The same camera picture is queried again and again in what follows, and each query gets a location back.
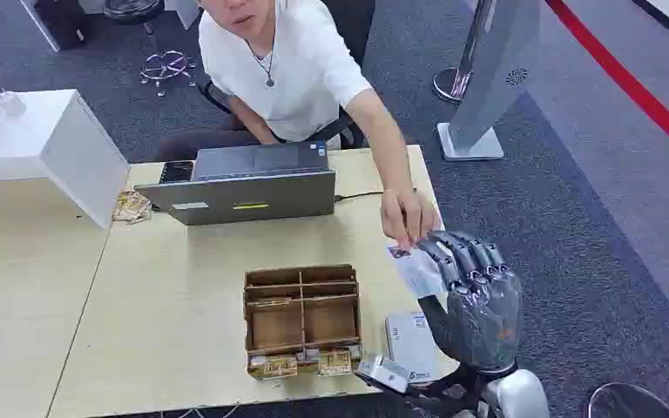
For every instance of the black office chair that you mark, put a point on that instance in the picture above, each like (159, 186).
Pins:
(352, 34)

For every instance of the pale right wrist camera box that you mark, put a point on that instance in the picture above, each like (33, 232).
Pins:
(383, 374)

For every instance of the red barrier belt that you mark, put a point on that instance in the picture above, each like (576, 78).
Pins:
(629, 83)

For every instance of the white flat card reader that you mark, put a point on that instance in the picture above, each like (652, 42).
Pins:
(412, 346)

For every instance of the person's hand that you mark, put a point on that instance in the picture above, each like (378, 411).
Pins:
(406, 216)

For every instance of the black bin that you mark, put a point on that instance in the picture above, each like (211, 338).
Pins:
(63, 23)

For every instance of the loose pile of cards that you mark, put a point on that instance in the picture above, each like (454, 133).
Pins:
(132, 206)

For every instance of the grey kiosk stand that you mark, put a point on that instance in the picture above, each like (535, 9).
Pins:
(490, 75)

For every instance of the white cabinet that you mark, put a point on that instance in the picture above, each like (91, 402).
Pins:
(40, 144)

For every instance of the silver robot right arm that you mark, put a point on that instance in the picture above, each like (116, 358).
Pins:
(516, 398)

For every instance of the grey laptop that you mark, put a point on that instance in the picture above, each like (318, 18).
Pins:
(242, 190)

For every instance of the round dark glass object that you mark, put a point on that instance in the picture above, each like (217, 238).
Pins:
(629, 404)

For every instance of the wooden card box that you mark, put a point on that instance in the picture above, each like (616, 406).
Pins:
(303, 311)

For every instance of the chrome stanchion post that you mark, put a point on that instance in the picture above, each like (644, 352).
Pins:
(456, 75)

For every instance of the yellow card in box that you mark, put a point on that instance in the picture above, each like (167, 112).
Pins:
(274, 367)
(335, 362)

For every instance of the white printed card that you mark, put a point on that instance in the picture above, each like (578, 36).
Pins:
(418, 271)

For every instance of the chrome stool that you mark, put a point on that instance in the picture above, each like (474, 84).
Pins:
(161, 63)

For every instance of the person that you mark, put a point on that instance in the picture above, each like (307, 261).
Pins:
(288, 69)

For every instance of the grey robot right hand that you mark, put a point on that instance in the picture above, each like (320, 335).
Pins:
(484, 323)

